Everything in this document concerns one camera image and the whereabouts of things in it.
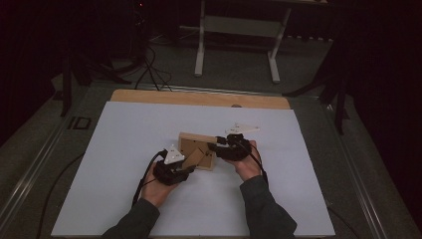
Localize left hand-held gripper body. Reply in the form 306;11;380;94
153;143;187;186

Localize person's right hand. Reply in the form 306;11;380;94
225;140;263;182

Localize black floor cables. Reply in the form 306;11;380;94
133;46;173;93

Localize wooden picture frame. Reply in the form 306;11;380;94
177;131;218;171

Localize person's left hand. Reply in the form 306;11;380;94
141;163;180;208

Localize white paper sheet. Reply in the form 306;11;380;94
51;101;336;237

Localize metal floor rail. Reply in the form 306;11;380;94
0;109;76;227
145;84;319;98
322;103;389;239

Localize white metal table frame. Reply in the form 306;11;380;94
178;0;329;84

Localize black floor socket plate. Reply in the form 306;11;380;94
68;116;93;130

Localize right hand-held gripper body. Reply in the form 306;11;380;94
217;122;261;162

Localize black metal stand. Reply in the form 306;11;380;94
59;49;133;118
283;49;351;135

